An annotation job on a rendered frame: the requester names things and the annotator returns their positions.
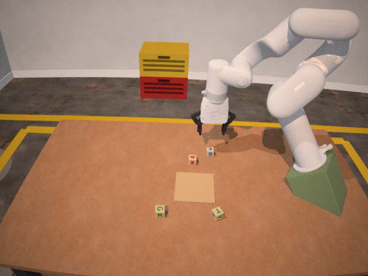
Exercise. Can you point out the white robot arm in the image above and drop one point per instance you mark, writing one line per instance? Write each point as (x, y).
(286, 99)

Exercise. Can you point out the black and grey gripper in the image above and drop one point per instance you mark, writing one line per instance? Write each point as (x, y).
(213, 112)

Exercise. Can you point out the tan flat mat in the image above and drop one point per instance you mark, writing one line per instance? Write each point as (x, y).
(194, 187)

